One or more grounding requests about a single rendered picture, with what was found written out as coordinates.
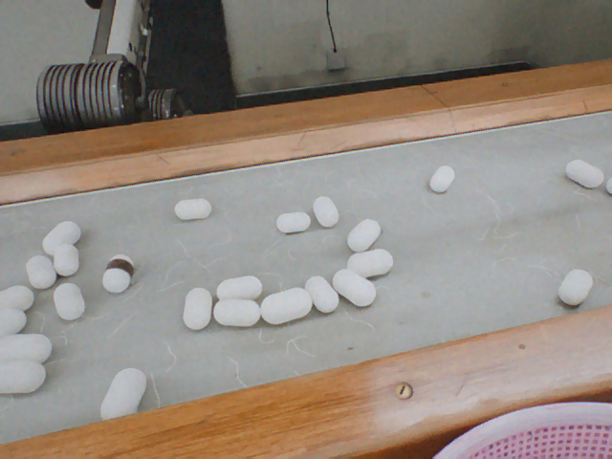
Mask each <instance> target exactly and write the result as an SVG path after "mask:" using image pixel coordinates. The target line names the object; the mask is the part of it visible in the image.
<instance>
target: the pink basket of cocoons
mask: <svg viewBox="0 0 612 459"><path fill-rule="evenodd" d="M561 426H563V427H561ZM569 426H571V427H569ZM578 426H580V427H578ZM587 426H590V427H587ZM597 426H599V427H597ZM606 426H608V428H605V427H606ZM552 427H553V428H552ZM536 429H537V430H536ZM527 431H529V432H527ZM568 432H571V433H568ZM577 432H578V433H577ZM585 432H588V433H585ZM595 432H598V434H595ZM560 433H561V434H560ZM604 433H606V434H604ZM551 434H552V435H551ZM543 435H545V436H543ZM512 436H513V437H512ZM528 438H529V439H528ZM575 439H578V440H575ZM584 439H587V440H586V441H585V440H584ZM559 440H560V441H559ZM567 440H569V441H567ZM593 440H596V441H593ZM601 440H603V441H604V442H602V441H601ZM550 441H552V442H550ZM611 441H612V404H591V403H559V404H546V405H539V406H534V407H530V408H525V409H521V410H518V411H516V412H512V413H509V414H506V415H503V416H500V417H498V418H495V419H493V420H491V421H488V422H486V423H485V424H483V425H481V426H476V427H474V428H472V429H471V430H469V431H468V432H467V433H465V434H463V435H462V436H460V437H459V438H457V439H456V440H454V441H453V442H452V443H450V444H449V445H448V446H446V447H445V448H443V449H442V451H441V452H439V453H438V454H436V455H435V456H434V457H433V458H432V459H612V449H610V448H612V443H611ZM543 442H544V443H543ZM526 446H527V447H526ZM567 447H568V448H567ZM574 447H575V448H574ZM583 447H585V448H583ZM592 447H594V448H592ZM526 452H527V453H526ZM565 453H567V454H565ZM574 453H575V454H574ZM582 453H583V454H582ZM590 453H593V455H592V454H590ZM599 454H600V455H599ZM541 455H542V456H541ZM607 455H610V456H607Z"/></svg>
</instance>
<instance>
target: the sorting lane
mask: <svg viewBox="0 0 612 459"><path fill-rule="evenodd" d="M574 160H582V161H584V162H586V163H588V164H591V165H592V166H594V167H597V168H598V169H599V170H601V171H602V173H603V181H602V182H601V184H600V185H599V186H597V187H594V188H588V187H585V186H583V185H581V184H579V183H577V182H575V181H573V180H571V179H570V178H569V177H568V176H567V174H566V167H567V165H568V164H569V163H570V162H572V161H574ZM442 166H448V167H450V168H451V169H452V170H453V171H454V179H453V181H452V182H451V183H450V185H449V187H448V189H447V190H446V191H444V192H436V191H434V190H433V189H432V188H431V187H430V179H431V177H432V176H433V174H434V173H435V171H437V169H438V168H440V167H442ZM611 177H612V111H610V112H604V113H598V114H593V115H586V116H580V117H574V118H569V119H556V120H546V121H540V122H534V123H527V124H521V125H516V126H510V127H503V128H497V129H493V130H486V131H480V132H473V133H468V134H462V135H456V136H449V137H443V138H439V139H432V140H426V141H419V142H409V143H403V144H397V145H387V146H379V147H373V148H366V149H362V150H356V151H349V152H343V153H338V154H332V155H325V156H319V157H314V158H308V159H302V160H295V161H289V162H284V163H278V164H266V165H261V166H255V167H249V168H242V169H237V170H231V171H219V172H212V173H208V174H201V175H195V176H188V177H184V178H178V179H171V180H165V181H159V182H154V183H147V184H141V185H135V186H125V187H118V188H112V189H106V190H101V191H94V192H88V193H82V194H77V195H71V196H58V197H53V198H47V199H41V200H34V201H29V202H23V203H17V204H10V205H4V206H0V292H2V291H4V290H7V289H8V288H10V287H12V286H16V285H21V286H25V287H28V288H29V289H30V290H31V291H32V293H33V303H32V305H31V306H30V307H29V309H28V310H26V311H24V313H25V315H26V317H27V324H26V325H25V327H24V328H23V329H22V330H21V331H19V332H18V333H16V334H24V335H26V334H41V335H44V336H45V337H47V338H48V339H49V340H50V342H51V344H52V347H53V349H52V353H51V355H50V356H49V357H48V358H47V359H46V360H45V361H44V362H42V363H41V364H42V365H43V367H44V368H45V371H46V378H45V380H44V382H43V383H42V384H41V385H40V386H39V387H38V388H37V389H36V390H35V391H32V392H29V393H0V444H3V443H7V442H11V441H16V440H20V439H24V438H28V437H32V436H36V435H40V434H44V433H49V432H53V431H56V430H64V429H69V428H73V427H77V426H84V425H89V424H92V423H96V422H101V421H103V419H102V417H101V412H100V410H101V405H102V403H103V401H104V399H105V397H106V395H107V393H108V389H109V387H110V385H111V382H112V380H113V379H114V377H115V376H116V375H117V374H118V373H119V372H120V371H122V370H124V369H127V368H135V369H138V370H140V371H141V372H142V373H143V374H144V375H145V377H146V389H145V391H144V393H143V395H142V399H141V401H140V403H139V406H138V409H137V412H142V411H146V410H149V409H154V408H158V407H162V406H166V405H170V404H177V403H181V402H189V401H194V400H198V399H202V398H206V397H210V396H214V395H218V394H222V393H227V392H231V391H234V390H238V389H242V388H247V387H251V386H255V385H259V384H263V383H270V382H274V381H279V380H283V379H288V378H291V377H294V376H299V375H307V374H312V373H315V372H319V371H323V370H327V369H332V368H336V367H340V366H343V365H347V364H352V363H356V362H360V361H367V360H372V359H375V358H379V357H384V356H388V355H392V354H396V353H400V352H404V351H408V350H416V349H420V348H425V347H428V346H432V345H437V344H441V343H445V342H449V341H453V340H458V339H465V338H468V337H472V336H477V335H481V334H485V333H489V332H492V331H497V330H501V329H505V328H510V327H514V326H518V325H521V324H530V323H534V322H539V321H542V320H545V319H550V318H554V317H562V316H566V315H571V314H573V313H577V312H582V311H586V310H591V309H595V308H598V307H602V306H606V305H610V304H612V195H611V194H610V193H609V192H608V191H607V189H606V183H607V181H608V180H609V179H610V178H611ZM317 197H329V198H331V199H332V201H333V202H334V204H335V206H336V208H337V210H338V212H339V221H338V222H337V223H336V224H334V225H333V226H332V227H324V226H322V225H321V224H320V223H319V222H318V221H317V218H316V216H315V212H314V202H315V199H316V198H317ZM198 198H204V199H207V200H208V201H209V202H210V204H211V207H212V211H211V214H210V216H209V217H207V218H205V219H192V220H182V219H180V218H179V217H178V216H177V215H176V213H175V207H176V205H177V204H178V203H179V202H180V201H182V200H186V199H198ZM294 212H304V213H306V214H307V215H308V216H309V217H310V220H311V223H310V226H309V227H308V228H307V229H305V230H301V231H293V232H283V231H281V230H280V229H279V228H278V227H277V224H276V221H277V219H278V218H279V216H281V215H282V214H287V213H294ZM366 219H370V220H374V221H375V222H377V223H379V225H380V227H381V234H380V236H379V238H378V239H377V240H376V241H375V242H374V243H373V245H372V246H371V247H370V248H368V249H367V250H366V251H372V250H375V249H384V250H387V251H389V252H390V255H391V257H392V267H391V269H390V272H389V273H384V274H376V275H371V276H367V277H366V278H365V279H366V280H368V281H370V282H371V283H372V284H373V286H374V288H375V291H376V296H375V298H374V300H373V301H372V302H371V303H370V304H368V305H366V306H358V305H356V304H354V303H353V302H352V301H351V300H349V299H348V298H345V297H344V296H342V295H340V294H339V293H338V292H337V291H336V290H335V288H334V286H333V278H334V276H335V274H336V273H338V272H339V271H340V270H344V269H347V262H348V260H349V258H350V257H351V256H352V255H353V254H354V253H357V252H358V251H353V250H352V249H351V248H349V246H348V244H347V237H348V234H349V232H350V231H351V230H352V229H353V228H354V227H356V226H357V225H358V224H359V223H361V222H362V221H364V220H366ZM60 222H75V223H77V224H78V225H79V227H80V229H81V235H80V238H79V240H78V241H77V242H76V243H75V244H74V247H75V248H77V249H78V253H79V257H78V261H79V267H78V270H77V272H76V273H73V274H70V275H61V274H59V273H57V274H56V281H55V284H54V285H53V286H51V287H50V288H48V289H44V290H40V289H36V288H35V287H33V286H32V285H31V284H30V282H29V274H28V272H27V264H28V262H29V259H30V258H32V257H34V256H37V255H43V256H46V257H48V258H49V259H50V260H51V261H52V262H53V265H54V269H55V256H54V255H50V254H48V253H47V252H45V250H44V248H43V240H44V239H45V237H46V236H47V235H48V234H49V233H50V232H51V231H52V230H53V229H54V228H55V227H56V225H57V224H59V223H60ZM118 254H124V255H127V256H129V257H130V258H131V259H132V260H133V262H134V273H133V276H132V279H131V282H130V284H129V286H128V287H127V288H126V289H125V290H124V291H123V292H120V293H110V292H109V291H108V290H106V288H105V287H104V285H103V274H104V272H105V270H106V267H107V264H108V263H109V260H110V259H111V258H112V257H113V256H115V255H118ZM574 270H582V271H585V272H587V273H590V274H591V276H592V278H593V286H592V288H591V290H590V292H589V294H588V296H587V298H585V300H584V301H583V302H582V303H581V304H578V305H571V304H567V303H565V302H564V301H563V300H562V299H561V298H560V297H559V295H558V289H559V287H560V285H561V283H562V282H563V280H564V279H565V276H566V275H567V274H568V273H570V272H571V271H574ZM55 272H56V271H55ZM246 275H253V276H255V277H257V278H258V279H259V280H260V282H261V284H262V294H261V296H260V297H259V298H257V299H255V300H254V301H255V302H256V303H257V304H258V305H259V307H260V309H261V305H262V303H263V301H264V298H266V297H268V296H269V295H275V294H278V293H282V292H285V291H288V290H290V289H292V288H302V289H304V290H305V284H306V282H307V281H308V279H309V278H311V277H313V276H315V275H318V276H321V277H323V278H324V279H325V280H326V281H327V282H328V283H329V285H330V286H331V287H332V288H333V289H334V291H335V292H336V293H337V294H338V296H339V305H338V307H337V308H336V309H335V310H334V311H332V312H330V313H322V312H321V311H319V310H318V309H317V308H316V306H315V303H314V302H313V306H312V309H311V311H310V312H309V313H308V314H307V315H306V316H304V317H300V318H297V319H293V320H290V321H288V322H285V323H281V324H270V323H268V322H267V321H265V320H264V318H263V317H262V315H261V317H260V319H259V320H258V321H257V322H256V323H255V324H253V325H251V326H239V325H224V324H220V323H218V322H217V321H216V320H215V318H214V315H213V309H214V306H215V304H216V303H217V302H218V301H219V300H220V299H219V298H218V297H217V294H216V293H217V288H218V286H219V285H220V284H221V283H222V282H223V281H224V280H226V279H231V278H236V277H240V276H246ZM64 283H73V284H75V285H77V286H78V287H79V288H80V290H81V293H82V299H83V301H84V311H83V313H82V315H81V316H80V317H79V318H77V319H73V320H66V319H64V318H62V317H60V316H59V315H58V313H57V311H56V308H55V291H56V288H57V287H58V286H60V285H61V284H64ZM195 288H204V289H206V290H208V291H209V292H210V294H211V296H212V307H211V319H210V322H209V324H208V325H206V326H205V327H204V328H201V329H191V328H189V327H188V326H186V324H185V322H184V312H185V306H186V295H187V294H188V293H189V292H190V291H191V290H193V289H195ZM137 412H136V413H137Z"/></svg>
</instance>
